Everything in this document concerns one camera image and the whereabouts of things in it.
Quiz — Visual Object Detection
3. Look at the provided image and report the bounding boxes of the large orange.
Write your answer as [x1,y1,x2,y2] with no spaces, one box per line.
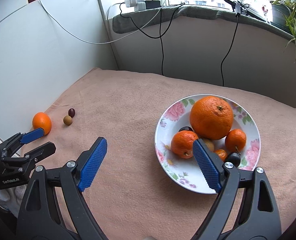
[189,96,234,140]
[32,112,52,135]

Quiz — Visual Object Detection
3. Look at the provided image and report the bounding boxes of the small brown longan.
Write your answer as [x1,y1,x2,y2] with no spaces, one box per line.
[63,115,72,126]

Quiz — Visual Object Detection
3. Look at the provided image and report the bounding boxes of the dark plum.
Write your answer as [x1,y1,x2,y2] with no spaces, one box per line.
[225,152,241,167]
[178,126,194,132]

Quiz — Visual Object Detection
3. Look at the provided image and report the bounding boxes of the small dark red cherry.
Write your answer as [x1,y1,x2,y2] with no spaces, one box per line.
[68,108,76,118]

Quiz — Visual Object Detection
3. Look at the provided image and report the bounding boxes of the left hand in glove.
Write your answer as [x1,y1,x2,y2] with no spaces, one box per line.
[0,185,26,218]

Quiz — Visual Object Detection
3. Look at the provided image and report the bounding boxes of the small kumquat in plate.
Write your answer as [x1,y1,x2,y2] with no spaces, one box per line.
[214,149,228,162]

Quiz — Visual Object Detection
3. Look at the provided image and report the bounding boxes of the floral white plate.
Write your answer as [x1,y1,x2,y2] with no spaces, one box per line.
[155,94,261,194]

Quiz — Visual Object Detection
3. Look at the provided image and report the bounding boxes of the mandarin with stem in plate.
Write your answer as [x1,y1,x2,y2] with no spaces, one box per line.
[225,129,247,152]

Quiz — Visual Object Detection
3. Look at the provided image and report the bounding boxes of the brown kiwi in plate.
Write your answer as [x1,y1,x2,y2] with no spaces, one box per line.
[202,138,215,152]

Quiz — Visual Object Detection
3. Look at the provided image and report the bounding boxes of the pink towel cloth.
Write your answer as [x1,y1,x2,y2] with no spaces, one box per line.
[21,68,296,239]

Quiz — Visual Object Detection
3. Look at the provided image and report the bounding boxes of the large orange in plate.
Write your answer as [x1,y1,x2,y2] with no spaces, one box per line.
[189,96,234,140]

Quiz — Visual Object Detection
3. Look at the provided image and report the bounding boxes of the dark plum in plate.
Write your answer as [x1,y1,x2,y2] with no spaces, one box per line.
[178,126,194,132]

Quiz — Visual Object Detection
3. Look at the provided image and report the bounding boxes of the grey sill cloth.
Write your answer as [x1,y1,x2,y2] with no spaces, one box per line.
[112,5,294,41]

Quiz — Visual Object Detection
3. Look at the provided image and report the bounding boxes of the black power adapter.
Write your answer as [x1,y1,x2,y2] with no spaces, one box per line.
[145,0,161,10]

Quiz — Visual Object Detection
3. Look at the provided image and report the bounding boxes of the potted spider plant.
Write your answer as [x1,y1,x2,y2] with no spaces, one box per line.
[249,0,296,63]

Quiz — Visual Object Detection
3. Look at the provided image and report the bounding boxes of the black device on sill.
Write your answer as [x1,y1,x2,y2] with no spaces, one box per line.
[224,0,267,22]

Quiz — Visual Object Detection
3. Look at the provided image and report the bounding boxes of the white cable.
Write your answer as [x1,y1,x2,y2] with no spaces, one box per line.
[0,0,169,45]

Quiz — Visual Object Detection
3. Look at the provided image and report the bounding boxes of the black cable left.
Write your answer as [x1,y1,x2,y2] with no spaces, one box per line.
[119,2,186,76]

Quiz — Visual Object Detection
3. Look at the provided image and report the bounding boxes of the black cable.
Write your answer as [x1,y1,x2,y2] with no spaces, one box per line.
[119,2,186,76]
[220,13,240,87]

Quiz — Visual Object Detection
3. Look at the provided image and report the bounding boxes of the black cable right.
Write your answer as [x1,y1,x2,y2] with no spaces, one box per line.
[220,13,240,87]

